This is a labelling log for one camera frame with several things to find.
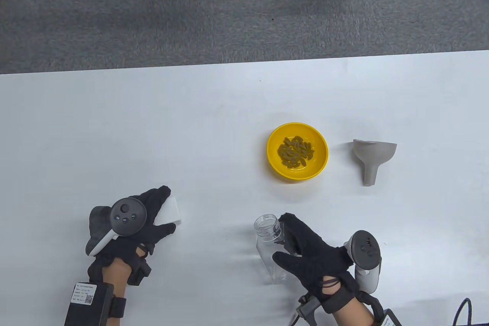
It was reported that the person's left hand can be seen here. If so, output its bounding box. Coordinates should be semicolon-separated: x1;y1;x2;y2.
88;185;177;284

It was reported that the person's right hand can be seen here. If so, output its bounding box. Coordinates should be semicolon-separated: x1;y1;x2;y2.
272;212;359;313

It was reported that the white square jar lid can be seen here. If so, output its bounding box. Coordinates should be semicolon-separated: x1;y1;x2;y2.
153;196;182;227

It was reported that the clear square coffee jar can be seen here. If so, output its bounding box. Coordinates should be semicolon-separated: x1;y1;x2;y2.
254;214;291;284

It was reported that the pile of green raisins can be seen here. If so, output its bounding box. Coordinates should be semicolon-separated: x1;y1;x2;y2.
277;136;315;168

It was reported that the yellow bowl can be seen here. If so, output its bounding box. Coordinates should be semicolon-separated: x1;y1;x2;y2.
266;122;329;182

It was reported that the grey funnel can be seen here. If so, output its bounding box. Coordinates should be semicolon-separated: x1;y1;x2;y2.
352;139;398;187

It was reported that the person's left forearm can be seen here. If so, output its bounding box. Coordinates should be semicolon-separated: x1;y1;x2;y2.
101;257;133;297

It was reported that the person's right forearm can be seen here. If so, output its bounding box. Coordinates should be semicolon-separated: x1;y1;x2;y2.
332;297;376;326

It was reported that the grey tracking controller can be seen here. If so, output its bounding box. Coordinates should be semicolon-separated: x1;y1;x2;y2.
344;230;382;295
85;197;147;257

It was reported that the black glove sensor clip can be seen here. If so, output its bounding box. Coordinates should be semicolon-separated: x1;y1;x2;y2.
127;255;152;285
298;295;322;322

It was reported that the black wrist box with label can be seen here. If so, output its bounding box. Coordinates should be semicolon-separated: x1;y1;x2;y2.
376;309;402;326
64;282;127;326

